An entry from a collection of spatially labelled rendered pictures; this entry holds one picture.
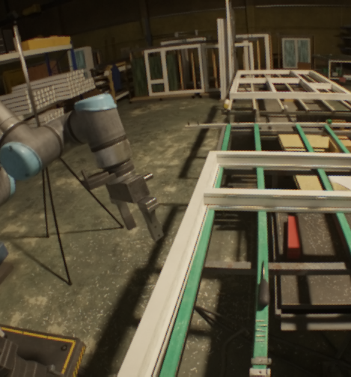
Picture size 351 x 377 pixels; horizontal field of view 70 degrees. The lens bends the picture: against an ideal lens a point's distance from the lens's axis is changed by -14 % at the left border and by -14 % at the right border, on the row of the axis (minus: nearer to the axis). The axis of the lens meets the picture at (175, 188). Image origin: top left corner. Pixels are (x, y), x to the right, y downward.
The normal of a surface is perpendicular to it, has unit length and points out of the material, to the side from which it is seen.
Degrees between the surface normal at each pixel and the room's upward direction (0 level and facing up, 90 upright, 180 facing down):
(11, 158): 93
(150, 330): 0
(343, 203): 90
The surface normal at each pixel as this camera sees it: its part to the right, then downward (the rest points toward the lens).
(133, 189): 0.59, 0.06
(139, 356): -0.12, -0.87
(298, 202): -0.25, 0.49
